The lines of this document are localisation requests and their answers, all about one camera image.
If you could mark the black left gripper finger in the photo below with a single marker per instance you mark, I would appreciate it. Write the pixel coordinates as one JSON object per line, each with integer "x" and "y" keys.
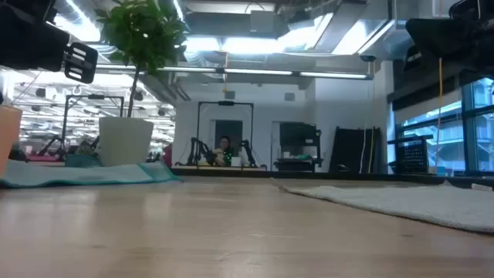
{"x": 81, "y": 63}

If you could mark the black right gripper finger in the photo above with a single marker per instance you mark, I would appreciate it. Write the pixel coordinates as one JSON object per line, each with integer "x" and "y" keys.
{"x": 412, "y": 63}

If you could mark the teal microfiber towel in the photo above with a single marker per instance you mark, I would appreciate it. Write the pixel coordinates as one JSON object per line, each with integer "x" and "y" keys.
{"x": 77, "y": 175}

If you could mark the grey waffle microfiber towel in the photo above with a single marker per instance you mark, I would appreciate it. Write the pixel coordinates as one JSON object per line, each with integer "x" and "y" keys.
{"x": 424, "y": 204}

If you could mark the other station black robot arm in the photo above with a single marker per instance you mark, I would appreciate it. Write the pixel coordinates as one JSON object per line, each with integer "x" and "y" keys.
{"x": 247, "y": 148}
{"x": 197, "y": 148}

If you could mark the large glass window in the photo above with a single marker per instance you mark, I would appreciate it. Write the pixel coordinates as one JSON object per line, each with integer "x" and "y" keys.
{"x": 447, "y": 135}

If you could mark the green plant in white pot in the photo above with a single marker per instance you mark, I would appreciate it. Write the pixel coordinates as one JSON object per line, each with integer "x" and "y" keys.
{"x": 125, "y": 141}

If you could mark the black perforated cabinet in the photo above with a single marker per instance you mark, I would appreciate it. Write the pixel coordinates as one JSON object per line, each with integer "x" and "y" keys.
{"x": 413, "y": 156}

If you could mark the orange plastic cup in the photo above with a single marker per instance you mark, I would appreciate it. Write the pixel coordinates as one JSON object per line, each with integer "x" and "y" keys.
{"x": 7, "y": 135}

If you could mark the black leaning panels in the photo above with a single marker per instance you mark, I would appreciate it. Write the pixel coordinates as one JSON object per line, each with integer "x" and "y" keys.
{"x": 347, "y": 150}

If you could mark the pink chair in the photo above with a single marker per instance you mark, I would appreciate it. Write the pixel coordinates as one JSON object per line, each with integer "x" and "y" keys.
{"x": 168, "y": 156}

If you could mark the black equipment cart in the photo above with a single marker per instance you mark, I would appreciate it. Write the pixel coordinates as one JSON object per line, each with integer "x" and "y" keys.
{"x": 297, "y": 135}

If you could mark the person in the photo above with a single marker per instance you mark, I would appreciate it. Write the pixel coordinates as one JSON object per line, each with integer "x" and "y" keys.
{"x": 224, "y": 146}

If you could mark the black gantry frame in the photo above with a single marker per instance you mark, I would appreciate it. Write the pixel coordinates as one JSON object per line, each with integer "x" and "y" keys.
{"x": 225, "y": 103}
{"x": 94, "y": 97}

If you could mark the dome security camera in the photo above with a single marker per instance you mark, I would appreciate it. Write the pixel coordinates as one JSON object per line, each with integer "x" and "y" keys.
{"x": 367, "y": 58}

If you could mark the grey wall box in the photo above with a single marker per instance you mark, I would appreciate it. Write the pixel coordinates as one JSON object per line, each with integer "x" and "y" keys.
{"x": 289, "y": 97}
{"x": 229, "y": 95}

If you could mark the black aluminium table frame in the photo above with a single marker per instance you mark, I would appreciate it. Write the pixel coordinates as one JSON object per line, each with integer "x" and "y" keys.
{"x": 347, "y": 177}

